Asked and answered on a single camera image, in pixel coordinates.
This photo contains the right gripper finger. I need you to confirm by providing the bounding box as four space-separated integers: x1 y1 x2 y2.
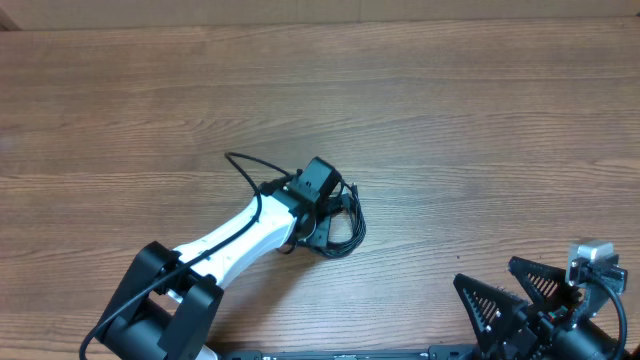
508 256 575 305
453 273 526 355

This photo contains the black USB cable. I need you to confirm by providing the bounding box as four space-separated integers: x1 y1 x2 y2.
314 182 367 260

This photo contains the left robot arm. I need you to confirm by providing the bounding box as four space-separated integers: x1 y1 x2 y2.
79 157 346 360

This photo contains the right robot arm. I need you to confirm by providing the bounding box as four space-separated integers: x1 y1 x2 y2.
453 255 631 359

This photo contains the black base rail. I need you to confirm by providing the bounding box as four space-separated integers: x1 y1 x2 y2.
219 344 475 360

